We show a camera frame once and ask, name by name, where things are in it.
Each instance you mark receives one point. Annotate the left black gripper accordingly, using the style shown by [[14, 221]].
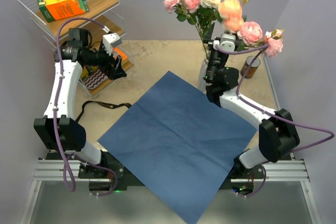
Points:
[[115, 72]]

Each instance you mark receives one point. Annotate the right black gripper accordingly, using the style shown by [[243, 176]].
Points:
[[210, 44]]

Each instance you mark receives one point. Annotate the large pink rose stem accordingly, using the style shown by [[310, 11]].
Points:
[[252, 35]]

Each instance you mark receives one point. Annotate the twin pink rose stem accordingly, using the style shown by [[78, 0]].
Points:
[[231, 13]]

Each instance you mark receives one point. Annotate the small pink rose stem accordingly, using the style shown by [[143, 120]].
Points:
[[186, 10]]

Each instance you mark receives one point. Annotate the blue wrapping paper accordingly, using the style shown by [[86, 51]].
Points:
[[174, 125]]

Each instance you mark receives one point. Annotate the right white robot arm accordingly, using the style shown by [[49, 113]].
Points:
[[277, 136]]

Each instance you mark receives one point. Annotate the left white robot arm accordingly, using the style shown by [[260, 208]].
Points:
[[58, 129]]

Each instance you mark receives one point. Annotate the white ribbed vase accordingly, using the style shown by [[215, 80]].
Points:
[[201, 84]]

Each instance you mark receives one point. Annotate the small orange box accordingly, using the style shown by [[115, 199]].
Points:
[[121, 54]]

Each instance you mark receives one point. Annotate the zigzag patterned cloth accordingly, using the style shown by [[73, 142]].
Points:
[[95, 79]]

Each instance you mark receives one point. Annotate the tin can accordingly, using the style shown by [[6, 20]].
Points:
[[250, 66]]

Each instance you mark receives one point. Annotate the orange green box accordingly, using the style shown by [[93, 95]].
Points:
[[53, 10]]

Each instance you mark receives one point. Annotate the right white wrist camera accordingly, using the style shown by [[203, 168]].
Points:
[[226, 42]]

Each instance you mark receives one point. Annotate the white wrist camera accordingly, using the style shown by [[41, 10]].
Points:
[[110, 41], [226, 42]]

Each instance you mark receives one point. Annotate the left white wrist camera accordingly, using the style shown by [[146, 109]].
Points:
[[110, 41]]

